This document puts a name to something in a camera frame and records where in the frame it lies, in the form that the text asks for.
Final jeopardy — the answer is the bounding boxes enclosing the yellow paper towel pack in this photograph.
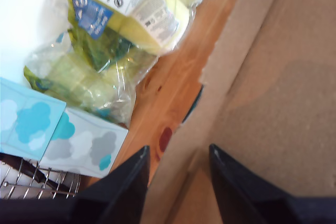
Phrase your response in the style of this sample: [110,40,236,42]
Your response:
[65,0,220,57]

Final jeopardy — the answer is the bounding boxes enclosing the chrome wire utensil holder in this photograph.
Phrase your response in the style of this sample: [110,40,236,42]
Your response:
[0,153,81,200]

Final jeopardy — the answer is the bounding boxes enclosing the crumpled green plastic bag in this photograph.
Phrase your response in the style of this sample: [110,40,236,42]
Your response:
[23,28,160,127]

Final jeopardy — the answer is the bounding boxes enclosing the grey cloud print tissue box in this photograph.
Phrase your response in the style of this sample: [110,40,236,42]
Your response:
[39,107,129,179]

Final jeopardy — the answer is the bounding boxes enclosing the blue cloud print tissue box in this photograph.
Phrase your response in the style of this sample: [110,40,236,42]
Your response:
[0,77,67,161]

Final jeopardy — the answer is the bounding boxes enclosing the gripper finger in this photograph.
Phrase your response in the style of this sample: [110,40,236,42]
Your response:
[209,144,289,224]
[76,144,151,224]

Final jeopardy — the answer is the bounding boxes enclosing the dark brown wooden utensil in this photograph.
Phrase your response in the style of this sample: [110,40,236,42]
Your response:
[0,153,57,187]

